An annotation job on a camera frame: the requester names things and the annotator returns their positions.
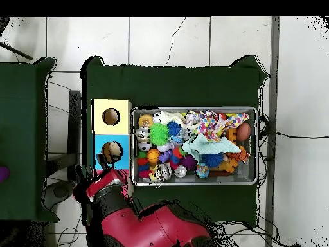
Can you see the toy burger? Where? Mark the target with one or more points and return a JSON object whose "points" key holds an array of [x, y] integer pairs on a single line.
{"points": [[145, 120]]}

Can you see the brown toy football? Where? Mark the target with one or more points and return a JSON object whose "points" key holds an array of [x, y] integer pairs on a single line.
{"points": [[243, 131]]}

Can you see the black upright panel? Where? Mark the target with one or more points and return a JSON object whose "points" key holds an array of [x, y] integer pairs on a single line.
{"points": [[75, 128]]}

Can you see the purple object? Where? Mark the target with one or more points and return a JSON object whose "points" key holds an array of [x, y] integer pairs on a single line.
{"points": [[3, 174]]}

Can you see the grey round floor base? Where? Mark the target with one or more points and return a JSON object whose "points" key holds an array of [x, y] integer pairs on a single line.
{"points": [[61, 191]]}

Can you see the cream knitted cloth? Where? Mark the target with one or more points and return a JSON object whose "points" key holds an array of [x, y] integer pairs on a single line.
{"points": [[167, 117]]}

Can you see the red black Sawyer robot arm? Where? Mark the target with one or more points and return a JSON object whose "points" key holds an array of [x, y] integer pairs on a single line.
{"points": [[154, 229]]}

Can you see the blue spiky rubber ball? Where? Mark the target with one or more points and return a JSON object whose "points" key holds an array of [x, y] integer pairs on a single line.
{"points": [[174, 128]]}

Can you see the smooth silver can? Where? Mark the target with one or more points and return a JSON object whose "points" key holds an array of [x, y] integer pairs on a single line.
{"points": [[143, 134]]}

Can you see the dark green side table cloth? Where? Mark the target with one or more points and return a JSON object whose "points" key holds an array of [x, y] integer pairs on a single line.
{"points": [[23, 128]]}

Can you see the wooden box with three holes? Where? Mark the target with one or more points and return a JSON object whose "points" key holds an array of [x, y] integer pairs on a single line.
{"points": [[123, 110]]}

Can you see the green spiky rubber ball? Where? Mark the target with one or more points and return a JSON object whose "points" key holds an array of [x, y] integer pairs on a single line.
{"points": [[159, 134]]}

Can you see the polka dot colourful cloth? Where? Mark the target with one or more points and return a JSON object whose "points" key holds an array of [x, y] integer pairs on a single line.
{"points": [[213, 125]]}

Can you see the clear crumpled plastic bottle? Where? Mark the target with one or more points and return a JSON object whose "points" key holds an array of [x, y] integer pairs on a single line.
{"points": [[186, 132]]}

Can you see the crushed silver can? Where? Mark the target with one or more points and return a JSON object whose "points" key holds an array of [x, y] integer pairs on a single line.
{"points": [[163, 171]]}

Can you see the mint green fuzzy cloth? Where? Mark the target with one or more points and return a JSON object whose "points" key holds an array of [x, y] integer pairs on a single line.
{"points": [[208, 145]]}

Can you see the beige ball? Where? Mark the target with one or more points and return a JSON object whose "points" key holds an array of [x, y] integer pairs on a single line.
{"points": [[115, 150]]}

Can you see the small orange basketball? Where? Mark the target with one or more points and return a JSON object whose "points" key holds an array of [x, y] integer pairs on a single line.
{"points": [[153, 155]]}

